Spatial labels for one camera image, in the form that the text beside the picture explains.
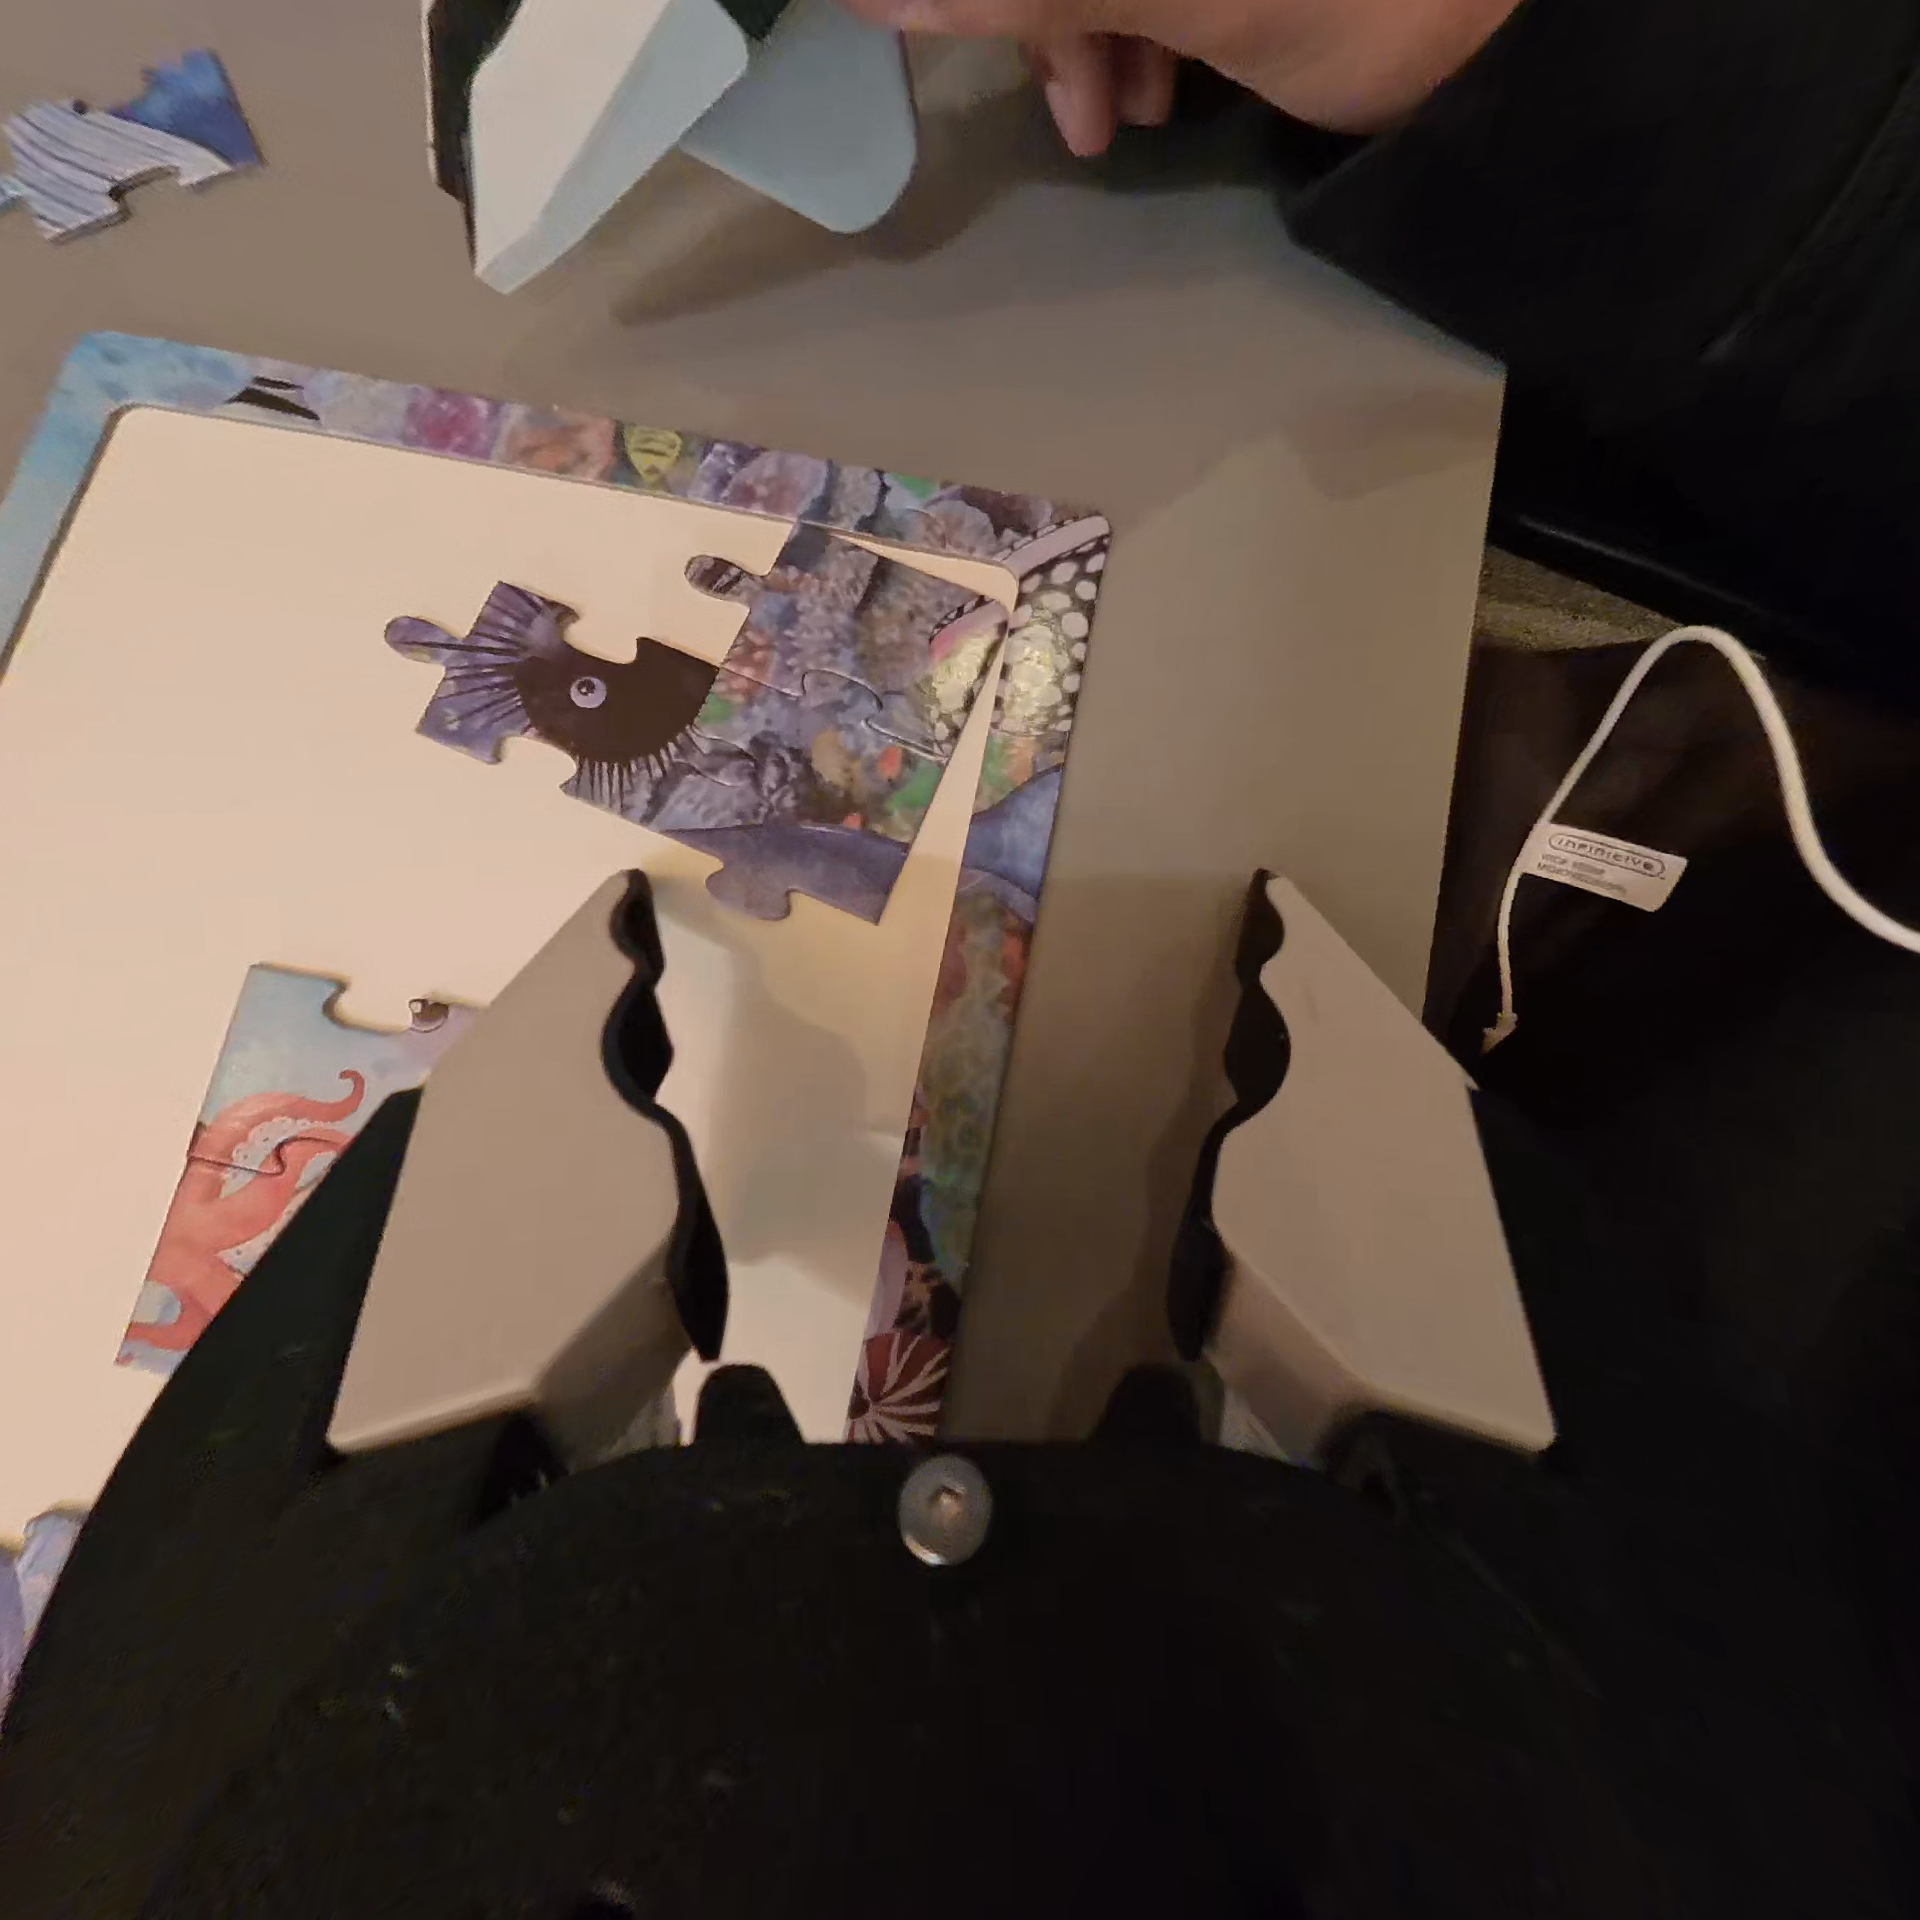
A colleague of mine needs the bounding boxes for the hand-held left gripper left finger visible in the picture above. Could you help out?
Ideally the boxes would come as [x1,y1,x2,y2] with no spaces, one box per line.
[326,867,731,1461]

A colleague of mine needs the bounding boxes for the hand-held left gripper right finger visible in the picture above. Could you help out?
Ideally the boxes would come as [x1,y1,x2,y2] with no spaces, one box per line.
[1165,871,1558,1461]

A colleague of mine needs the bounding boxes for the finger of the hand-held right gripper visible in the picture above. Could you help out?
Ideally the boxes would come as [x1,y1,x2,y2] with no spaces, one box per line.
[426,0,754,298]
[687,22,926,238]

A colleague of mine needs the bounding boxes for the black sea urchin puzzle piece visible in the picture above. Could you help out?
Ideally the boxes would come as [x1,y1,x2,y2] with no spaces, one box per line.
[382,578,726,812]

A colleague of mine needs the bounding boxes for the assembled coral reef puzzle pieces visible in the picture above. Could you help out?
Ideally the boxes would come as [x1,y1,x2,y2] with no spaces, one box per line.
[661,526,1016,923]

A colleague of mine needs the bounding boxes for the ocean jigsaw puzzle tray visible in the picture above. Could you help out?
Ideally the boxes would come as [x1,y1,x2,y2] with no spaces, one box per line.
[0,330,1113,1728]

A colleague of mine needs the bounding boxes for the person's right forearm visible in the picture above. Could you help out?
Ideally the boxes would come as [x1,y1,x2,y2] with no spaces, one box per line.
[1287,0,1920,518]

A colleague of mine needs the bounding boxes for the person's right hand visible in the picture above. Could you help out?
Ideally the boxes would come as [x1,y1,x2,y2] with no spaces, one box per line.
[835,0,1522,160]

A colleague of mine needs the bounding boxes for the person's black clothing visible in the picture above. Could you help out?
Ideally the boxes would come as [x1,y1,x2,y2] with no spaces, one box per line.
[1422,592,1920,1920]

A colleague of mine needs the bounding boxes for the white clothing label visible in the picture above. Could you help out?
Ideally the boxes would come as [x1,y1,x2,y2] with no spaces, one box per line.
[1508,817,1689,915]

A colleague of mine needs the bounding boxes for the scattered loose puzzle pieces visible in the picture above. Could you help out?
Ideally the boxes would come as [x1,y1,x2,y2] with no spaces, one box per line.
[0,50,264,246]

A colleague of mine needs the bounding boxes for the white cord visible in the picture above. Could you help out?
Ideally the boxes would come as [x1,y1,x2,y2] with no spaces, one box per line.
[1477,625,1920,1053]

